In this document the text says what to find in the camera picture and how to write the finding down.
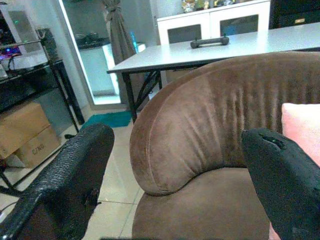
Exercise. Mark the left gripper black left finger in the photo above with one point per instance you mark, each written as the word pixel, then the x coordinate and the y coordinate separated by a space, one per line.
pixel 75 155

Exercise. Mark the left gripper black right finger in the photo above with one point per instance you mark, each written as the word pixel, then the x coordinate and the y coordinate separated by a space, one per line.
pixel 282 180

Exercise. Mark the teal floor mat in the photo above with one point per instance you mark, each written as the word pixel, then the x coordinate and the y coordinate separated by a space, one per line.
pixel 110 120

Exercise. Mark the pink plush pillow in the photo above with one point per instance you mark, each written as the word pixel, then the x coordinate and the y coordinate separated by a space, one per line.
pixel 302 125

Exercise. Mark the round brown velvet sofa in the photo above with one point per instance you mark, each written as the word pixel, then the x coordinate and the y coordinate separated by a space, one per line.
pixel 200 120

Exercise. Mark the cardboard box with black print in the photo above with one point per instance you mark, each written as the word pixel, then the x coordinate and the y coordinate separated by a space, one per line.
pixel 42 150

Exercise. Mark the large plain cardboard box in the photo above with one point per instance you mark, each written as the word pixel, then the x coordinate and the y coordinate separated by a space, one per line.
pixel 22 125

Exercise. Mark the white framed glass door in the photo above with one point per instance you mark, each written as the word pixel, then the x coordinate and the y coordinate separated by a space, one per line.
pixel 95 62

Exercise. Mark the grey brown tied curtain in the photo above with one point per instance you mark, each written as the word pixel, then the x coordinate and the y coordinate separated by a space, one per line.
pixel 120 32

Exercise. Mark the white computer case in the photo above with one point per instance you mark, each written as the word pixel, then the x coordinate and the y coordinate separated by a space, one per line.
pixel 21 25

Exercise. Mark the white folding table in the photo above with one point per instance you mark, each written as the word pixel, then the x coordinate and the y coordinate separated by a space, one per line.
pixel 200 52

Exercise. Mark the black handheld controller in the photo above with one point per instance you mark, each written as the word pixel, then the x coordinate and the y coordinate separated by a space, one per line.
pixel 210 43

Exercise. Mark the black screen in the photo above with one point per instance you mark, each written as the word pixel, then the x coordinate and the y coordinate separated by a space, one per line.
pixel 292 12

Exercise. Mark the white cabinet with glass doors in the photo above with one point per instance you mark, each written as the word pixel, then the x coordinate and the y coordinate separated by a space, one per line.
pixel 212 17

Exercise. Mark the colourful ornament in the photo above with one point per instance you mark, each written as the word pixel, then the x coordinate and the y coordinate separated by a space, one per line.
pixel 188 5

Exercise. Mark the black frame glass desk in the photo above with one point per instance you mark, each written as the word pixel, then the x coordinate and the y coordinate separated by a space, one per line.
pixel 57 75

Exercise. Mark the black wrapped post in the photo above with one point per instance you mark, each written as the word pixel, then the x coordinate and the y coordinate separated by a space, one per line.
pixel 48 45

